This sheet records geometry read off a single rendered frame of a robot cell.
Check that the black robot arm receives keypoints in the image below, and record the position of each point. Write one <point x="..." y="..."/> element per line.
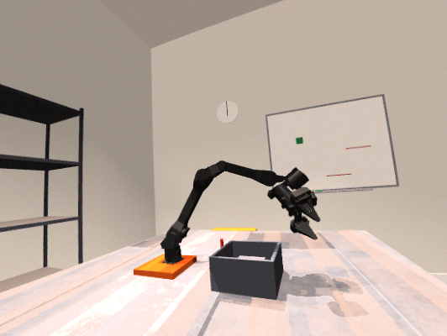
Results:
<point x="174" y="235"/>

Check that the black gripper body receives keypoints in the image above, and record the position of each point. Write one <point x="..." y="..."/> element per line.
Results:
<point x="288" y="202"/>

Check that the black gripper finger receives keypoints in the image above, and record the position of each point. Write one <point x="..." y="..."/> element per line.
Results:
<point x="305" y="229"/>
<point x="305" y="206"/>

